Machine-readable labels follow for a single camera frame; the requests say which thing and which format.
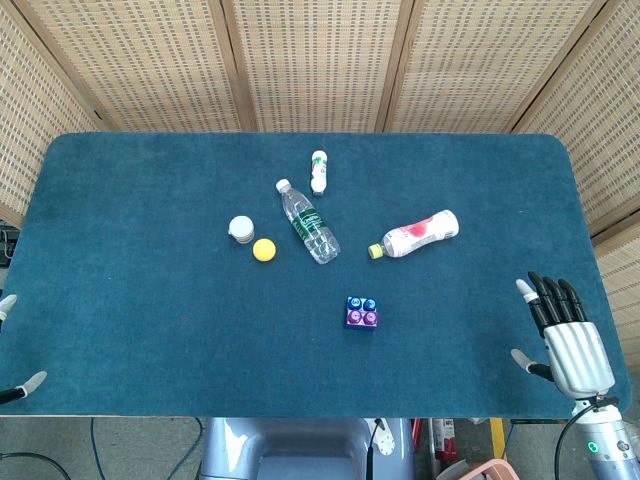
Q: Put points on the small white green-print bottle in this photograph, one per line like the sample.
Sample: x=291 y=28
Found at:
x=319 y=172

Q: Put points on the white round plate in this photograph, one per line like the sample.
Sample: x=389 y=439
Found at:
x=386 y=440

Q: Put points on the white red-print bottle yellow cap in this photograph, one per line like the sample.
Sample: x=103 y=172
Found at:
x=420 y=234

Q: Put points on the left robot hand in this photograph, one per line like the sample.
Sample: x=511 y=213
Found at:
x=22 y=384

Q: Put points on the woven bamboo screen panel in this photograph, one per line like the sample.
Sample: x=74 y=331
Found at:
x=30 y=125
x=150 y=65
x=600 y=150
x=315 y=65
x=480 y=65

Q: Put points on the clear water bottle green label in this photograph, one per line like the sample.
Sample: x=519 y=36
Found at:
x=307 y=222

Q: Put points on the black device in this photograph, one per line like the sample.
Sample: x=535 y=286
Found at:
x=6 y=245

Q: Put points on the pink plastic basket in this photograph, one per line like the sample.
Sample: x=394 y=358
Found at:
x=480 y=471

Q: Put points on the purple blue toy block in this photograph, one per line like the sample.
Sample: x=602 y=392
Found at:
x=361 y=314

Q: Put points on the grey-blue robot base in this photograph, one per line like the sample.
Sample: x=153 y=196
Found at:
x=300 y=450

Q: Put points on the red fire extinguisher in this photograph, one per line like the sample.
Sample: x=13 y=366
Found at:
x=442 y=440

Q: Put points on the yellow ball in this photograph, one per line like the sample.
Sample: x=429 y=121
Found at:
x=264 y=250

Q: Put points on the blue felt table mat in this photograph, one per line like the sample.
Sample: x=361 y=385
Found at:
x=150 y=325

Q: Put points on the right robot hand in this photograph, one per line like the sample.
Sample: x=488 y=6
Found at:
x=575 y=350

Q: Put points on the white round jar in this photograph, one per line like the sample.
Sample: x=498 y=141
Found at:
x=241 y=227

